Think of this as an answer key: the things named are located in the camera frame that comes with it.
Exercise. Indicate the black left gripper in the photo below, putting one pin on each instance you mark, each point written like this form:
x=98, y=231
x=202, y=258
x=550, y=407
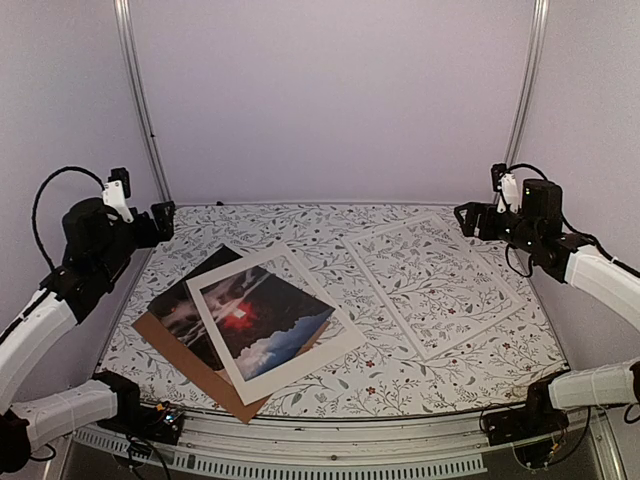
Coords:
x=151, y=237

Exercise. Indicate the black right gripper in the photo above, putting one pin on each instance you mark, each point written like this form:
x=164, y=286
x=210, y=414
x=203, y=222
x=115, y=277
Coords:
x=475, y=209

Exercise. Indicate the white mat board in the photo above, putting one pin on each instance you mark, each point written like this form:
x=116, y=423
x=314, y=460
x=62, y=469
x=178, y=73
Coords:
x=338, y=337

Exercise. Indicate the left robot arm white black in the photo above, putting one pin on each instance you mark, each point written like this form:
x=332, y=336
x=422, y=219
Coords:
x=102, y=233

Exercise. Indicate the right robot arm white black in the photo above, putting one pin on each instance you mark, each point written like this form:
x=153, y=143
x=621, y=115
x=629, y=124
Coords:
x=528, y=216

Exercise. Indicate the dark red blue photo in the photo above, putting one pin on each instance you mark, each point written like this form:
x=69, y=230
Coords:
x=195, y=310

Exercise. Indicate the brown cardboard backing board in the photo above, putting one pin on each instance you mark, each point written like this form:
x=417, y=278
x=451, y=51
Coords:
x=211, y=382

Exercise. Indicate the left aluminium corner post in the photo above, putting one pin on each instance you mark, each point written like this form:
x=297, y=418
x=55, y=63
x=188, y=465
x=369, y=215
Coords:
x=124, y=24

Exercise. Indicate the aluminium corner post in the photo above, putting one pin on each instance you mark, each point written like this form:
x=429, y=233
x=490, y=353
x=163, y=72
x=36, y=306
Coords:
x=532, y=63
x=124, y=24

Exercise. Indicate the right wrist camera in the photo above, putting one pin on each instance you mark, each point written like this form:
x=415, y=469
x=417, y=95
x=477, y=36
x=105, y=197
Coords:
x=505, y=186

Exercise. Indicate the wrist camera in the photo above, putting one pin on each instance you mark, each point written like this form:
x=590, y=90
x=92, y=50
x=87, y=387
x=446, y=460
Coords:
x=117, y=191
x=505, y=186

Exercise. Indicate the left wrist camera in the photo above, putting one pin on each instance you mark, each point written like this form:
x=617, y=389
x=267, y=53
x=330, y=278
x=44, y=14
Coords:
x=117, y=191

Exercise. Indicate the white picture frame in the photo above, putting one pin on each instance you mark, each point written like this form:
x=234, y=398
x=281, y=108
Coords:
x=438, y=290

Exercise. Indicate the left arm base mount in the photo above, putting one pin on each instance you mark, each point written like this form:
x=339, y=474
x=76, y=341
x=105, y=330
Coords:
x=161, y=423

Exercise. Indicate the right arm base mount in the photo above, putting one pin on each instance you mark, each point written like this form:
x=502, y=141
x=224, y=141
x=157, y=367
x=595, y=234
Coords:
x=535, y=418

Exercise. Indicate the right aluminium corner post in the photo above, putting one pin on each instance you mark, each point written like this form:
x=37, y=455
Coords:
x=532, y=63

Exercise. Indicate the aluminium front rail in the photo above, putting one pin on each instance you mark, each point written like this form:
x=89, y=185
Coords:
x=439, y=447

